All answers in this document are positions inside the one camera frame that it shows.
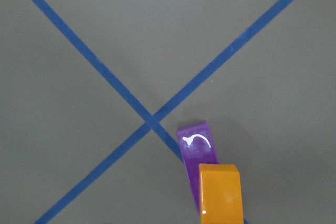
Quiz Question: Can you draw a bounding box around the purple trapezoid block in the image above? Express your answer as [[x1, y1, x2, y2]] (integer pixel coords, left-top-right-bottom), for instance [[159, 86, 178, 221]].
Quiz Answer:
[[177, 121, 218, 211]]

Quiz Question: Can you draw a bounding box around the orange trapezoid block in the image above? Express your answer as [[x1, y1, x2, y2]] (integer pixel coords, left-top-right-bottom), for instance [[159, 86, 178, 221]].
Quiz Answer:
[[199, 164, 244, 223]]

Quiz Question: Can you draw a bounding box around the brown paper table mat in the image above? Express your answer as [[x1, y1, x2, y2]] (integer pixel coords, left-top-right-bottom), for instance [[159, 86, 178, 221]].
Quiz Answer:
[[1, 0, 335, 223]]

